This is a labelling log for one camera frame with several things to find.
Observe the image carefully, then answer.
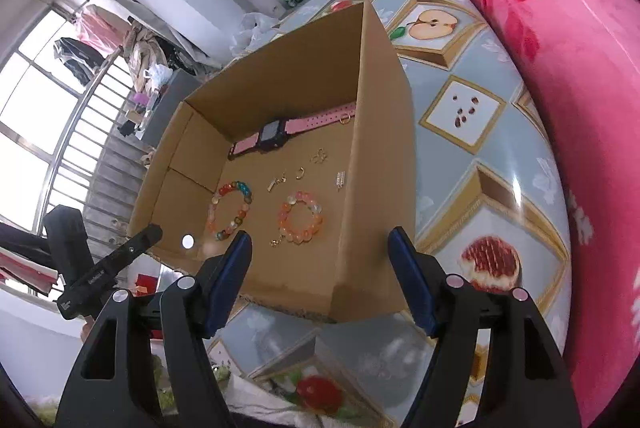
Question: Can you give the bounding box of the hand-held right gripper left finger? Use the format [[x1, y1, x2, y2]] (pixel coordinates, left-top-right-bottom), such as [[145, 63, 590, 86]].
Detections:
[[55, 231, 253, 428]]

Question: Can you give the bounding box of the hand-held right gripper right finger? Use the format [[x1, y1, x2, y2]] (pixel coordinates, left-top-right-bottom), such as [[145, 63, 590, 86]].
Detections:
[[387, 227, 583, 428]]

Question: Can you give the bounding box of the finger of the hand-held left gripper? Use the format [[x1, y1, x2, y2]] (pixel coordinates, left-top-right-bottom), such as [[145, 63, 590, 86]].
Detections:
[[92, 224, 164, 282]]

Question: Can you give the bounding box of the brown cardboard box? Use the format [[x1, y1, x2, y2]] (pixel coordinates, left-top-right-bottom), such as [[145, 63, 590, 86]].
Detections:
[[127, 0, 418, 324]]

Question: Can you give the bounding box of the multicolour bead bracelet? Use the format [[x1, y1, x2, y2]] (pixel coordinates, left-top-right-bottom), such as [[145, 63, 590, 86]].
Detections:
[[206, 179, 254, 242]]

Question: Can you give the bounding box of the pink orange bead bracelet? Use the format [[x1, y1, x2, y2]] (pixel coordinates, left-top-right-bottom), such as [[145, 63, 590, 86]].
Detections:
[[277, 191, 324, 247]]

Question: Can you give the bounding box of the pink strap smart watch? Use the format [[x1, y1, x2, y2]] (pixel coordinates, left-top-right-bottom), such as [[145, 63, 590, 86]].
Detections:
[[227, 103, 358, 160]]

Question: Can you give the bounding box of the red gift bag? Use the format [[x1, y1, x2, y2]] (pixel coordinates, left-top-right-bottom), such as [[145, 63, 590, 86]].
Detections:
[[134, 274, 164, 295]]

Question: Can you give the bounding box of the fruit print tablecloth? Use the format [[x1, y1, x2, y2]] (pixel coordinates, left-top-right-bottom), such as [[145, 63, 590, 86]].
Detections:
[[205, 0, 573, 428]]

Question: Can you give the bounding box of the metal window railing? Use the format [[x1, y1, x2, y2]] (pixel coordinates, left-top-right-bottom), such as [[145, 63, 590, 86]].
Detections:
[[35, 48, 167, 251]]

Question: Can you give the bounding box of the grey cabinet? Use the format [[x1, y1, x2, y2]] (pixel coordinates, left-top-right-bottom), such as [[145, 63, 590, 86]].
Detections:
[[142, 68, 212, 150]]

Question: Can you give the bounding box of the dark hanging garment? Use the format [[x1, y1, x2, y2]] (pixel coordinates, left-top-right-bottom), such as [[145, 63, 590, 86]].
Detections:
[[52, 37, 107, 85]]

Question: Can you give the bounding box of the pile of clothes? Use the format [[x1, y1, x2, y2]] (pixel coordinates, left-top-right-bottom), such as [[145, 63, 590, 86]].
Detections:
[[125, 21, 174, 95]]

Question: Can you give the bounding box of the pink hanging garment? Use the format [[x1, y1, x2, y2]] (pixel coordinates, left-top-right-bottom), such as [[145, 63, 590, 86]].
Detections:
[[72, 6, 132, 55]]

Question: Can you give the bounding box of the white plastic bag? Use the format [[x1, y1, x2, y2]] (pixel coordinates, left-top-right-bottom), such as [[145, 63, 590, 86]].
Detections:
[[230, 11, 282, 57]]

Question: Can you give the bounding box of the pink floral blanket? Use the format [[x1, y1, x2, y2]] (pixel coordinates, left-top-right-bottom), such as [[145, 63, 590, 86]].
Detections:
[[395, 0, 640, 424]]

